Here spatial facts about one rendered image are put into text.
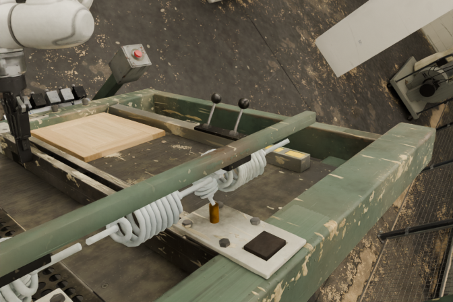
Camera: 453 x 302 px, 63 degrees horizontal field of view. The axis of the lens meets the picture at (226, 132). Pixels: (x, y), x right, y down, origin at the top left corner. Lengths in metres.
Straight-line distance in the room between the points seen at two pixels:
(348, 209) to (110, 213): 0.43
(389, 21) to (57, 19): 4.20
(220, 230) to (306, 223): 0.14
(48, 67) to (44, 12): 1.84
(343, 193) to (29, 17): 0.76
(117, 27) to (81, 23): 2.27
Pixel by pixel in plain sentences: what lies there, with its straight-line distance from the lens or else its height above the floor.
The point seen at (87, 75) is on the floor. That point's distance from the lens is 2.84.
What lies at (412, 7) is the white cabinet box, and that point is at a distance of 4.72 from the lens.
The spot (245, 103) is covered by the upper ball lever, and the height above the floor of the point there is 1.54.
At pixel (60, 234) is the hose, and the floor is 1.94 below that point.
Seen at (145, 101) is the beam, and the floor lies 0.89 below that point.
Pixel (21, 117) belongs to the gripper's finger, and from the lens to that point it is 1.07.
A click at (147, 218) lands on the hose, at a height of 1.88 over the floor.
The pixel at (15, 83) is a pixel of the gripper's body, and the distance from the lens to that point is 1.07.
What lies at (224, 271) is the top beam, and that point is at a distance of 0.53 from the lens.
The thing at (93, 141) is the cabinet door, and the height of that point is 1.13.
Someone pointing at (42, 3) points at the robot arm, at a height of 1.57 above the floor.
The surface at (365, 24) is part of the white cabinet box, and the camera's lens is 4.86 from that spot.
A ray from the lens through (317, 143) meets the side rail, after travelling 1.27.
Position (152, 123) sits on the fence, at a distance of 1.44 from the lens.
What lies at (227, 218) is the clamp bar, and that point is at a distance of 0.63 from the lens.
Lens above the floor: 2.29
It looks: 45 degrees down
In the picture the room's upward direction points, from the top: 58 degrees clockwise
